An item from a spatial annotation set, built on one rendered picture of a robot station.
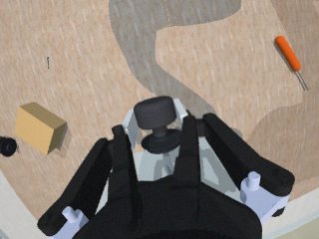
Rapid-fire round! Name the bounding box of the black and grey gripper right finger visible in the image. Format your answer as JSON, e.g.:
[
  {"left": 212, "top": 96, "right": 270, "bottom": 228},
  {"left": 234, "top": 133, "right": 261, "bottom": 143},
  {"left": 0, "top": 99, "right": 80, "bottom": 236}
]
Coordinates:
[{"left": 166, "top": 99, "right": 295, "bottom": 230}]

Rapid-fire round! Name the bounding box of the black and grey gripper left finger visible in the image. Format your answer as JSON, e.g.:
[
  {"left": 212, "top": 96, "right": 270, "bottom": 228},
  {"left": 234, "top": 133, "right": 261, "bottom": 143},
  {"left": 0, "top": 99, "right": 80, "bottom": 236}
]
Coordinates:
[{"left": 37, "top": 110, "right": 139, "bottom": 239}]

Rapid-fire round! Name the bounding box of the orange-handled screwdriver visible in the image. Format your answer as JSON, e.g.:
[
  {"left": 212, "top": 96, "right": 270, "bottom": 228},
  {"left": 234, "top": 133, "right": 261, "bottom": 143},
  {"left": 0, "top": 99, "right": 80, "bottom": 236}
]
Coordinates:
[{"left": 275, "top": 36, "right": 309, "bottom": 91}]

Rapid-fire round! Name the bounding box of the tan cardboard box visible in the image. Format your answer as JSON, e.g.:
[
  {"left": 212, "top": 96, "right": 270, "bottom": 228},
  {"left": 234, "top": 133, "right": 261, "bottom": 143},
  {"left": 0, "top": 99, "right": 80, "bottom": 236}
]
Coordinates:
[{"left": 14, "top": 102, "right": 67, "bottom": 155}]

